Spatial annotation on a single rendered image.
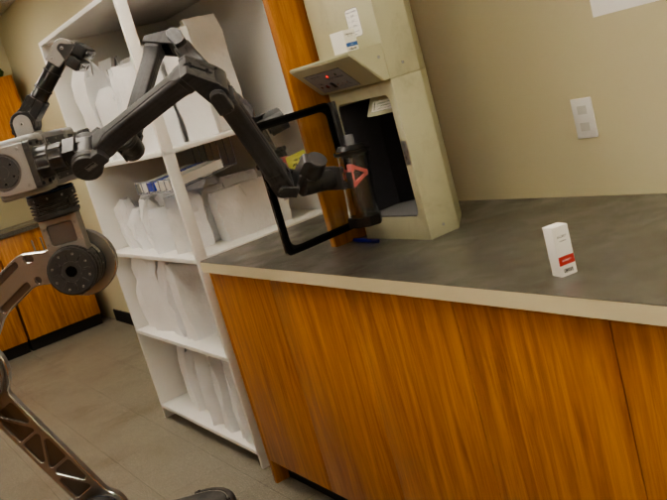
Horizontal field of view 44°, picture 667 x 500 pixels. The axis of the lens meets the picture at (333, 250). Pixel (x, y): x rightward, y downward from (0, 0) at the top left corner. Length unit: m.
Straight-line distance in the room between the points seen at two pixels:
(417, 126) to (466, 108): 0.43
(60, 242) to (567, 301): 1.46
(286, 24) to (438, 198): 0.71
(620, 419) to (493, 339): 0.34
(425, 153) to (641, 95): 0.59
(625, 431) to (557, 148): 1.05
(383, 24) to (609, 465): 1.27
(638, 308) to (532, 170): 1.15
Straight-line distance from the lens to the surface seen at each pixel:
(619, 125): 2.38
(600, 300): 1.60
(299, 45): 2.61
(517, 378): 1.90
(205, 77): 2.01
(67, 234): 2.47
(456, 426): 2.16
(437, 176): 2.39
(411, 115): 2.35
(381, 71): 2.30
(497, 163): 2.72
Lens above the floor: 1.46
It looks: 12 degrees down
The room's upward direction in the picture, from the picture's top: 16 degrees counter-clockwise
